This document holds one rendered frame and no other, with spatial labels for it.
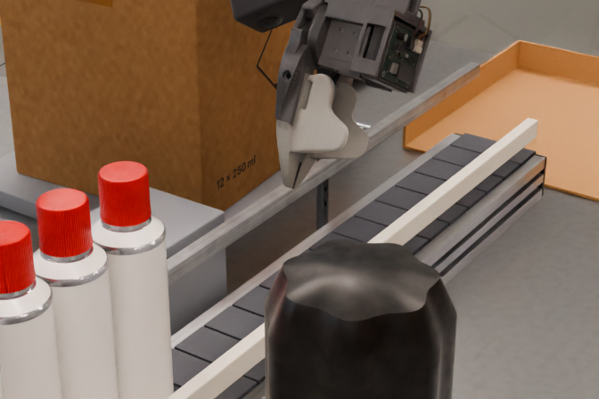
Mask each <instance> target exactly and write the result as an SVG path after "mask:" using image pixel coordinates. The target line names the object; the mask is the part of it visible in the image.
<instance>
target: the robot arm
mask: <svg viewBox="0 0 599 399"><path fill-rule="evenodd" d="M421 1H422V0H230V3H231V7H232V12H233V16H234V19H235V20H236V21H238V22H240V23H241V24H243V25H245V26H247V27H249V28H251V29H255V30H257V31H258V32H260V33H265V32H267V31H269V30H271V29H275V28H277V27H280V26H282V25H283V24H286V23H288V22H291V21H293V20H296V21H295V24H294V26H293V28H291V35H290V39H289V42H288V44H287V46H286V49H285V51H284V54H283V58H282V61H281V65H280V69H279V73H278V79H277V89H276V103H275V118H276V119H277V120H276V140H277V147H278V154H279V161H280V167H281V172H282V177H283V185H284V186H286V187H288V188H292V189H295V190H296V189H297V188H298V186H299V185H300V184H301V182H302V181H303V180H304V179H305V177H306V176H307V174H308V172H309V171H310V169H311V167H312V166H313V165H314V163H315V161H316V160H317V159H356V158H359V157H361V156H362V155H363V154H364V153H365V152H366V150H367V148H368V143H369V137H368V134H367V133H366V132H365V131H364V130H363V129H362V128H361V127H360V126H359V125H358V124H357V123H356V122H355V121H354V119H353V111H354V109H355V105H356V101H357V94H356V91H355V89H354V88H353V87H352V83H353V80H354V79H356V80H360V81H364V82H365V85H366V86H370V87H373V88H377V89H381V90H384V91H388V92H392V90H394V91H398V92H401V93H405V94H406V92H409V93H412V94H414V91H415V88H416V85H417V82H418V78H419V76H420V72H421V69H422V66H423V61H424V57H425V54H426V52H427V48H428V45H429V42H430V39H431V33H432V30H430V25H431V10H430V8H428V7H426V6H420V3H421ZM419 8H426V9H427V10H428V12H429V19H428V25H427V28H426V27H425V26H424V23H425V20H423V12H422V10H420V9H419ZM418 11H419V12H420V13H421V18H419V17H418V16H417V13H418ZM315 70H316V73H317V74H316V75H314V71H315Z"/></svg>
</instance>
